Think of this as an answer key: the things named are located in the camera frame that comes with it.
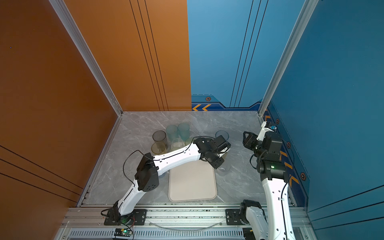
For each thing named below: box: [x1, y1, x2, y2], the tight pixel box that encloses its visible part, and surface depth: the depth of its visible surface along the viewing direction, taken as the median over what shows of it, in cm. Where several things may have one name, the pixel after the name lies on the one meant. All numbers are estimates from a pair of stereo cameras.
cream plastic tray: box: [168, 160, 217, 202], surface depth 82 cm
